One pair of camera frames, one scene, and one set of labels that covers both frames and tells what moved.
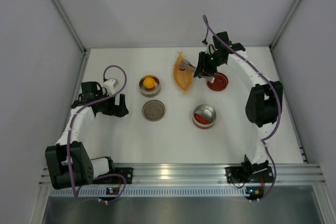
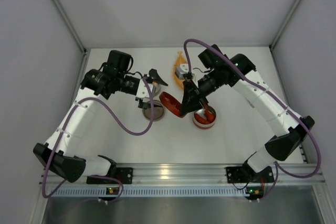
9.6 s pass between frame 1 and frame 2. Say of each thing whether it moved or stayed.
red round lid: moved
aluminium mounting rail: stayed
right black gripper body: moved
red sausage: stayed
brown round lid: stayed
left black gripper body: moved
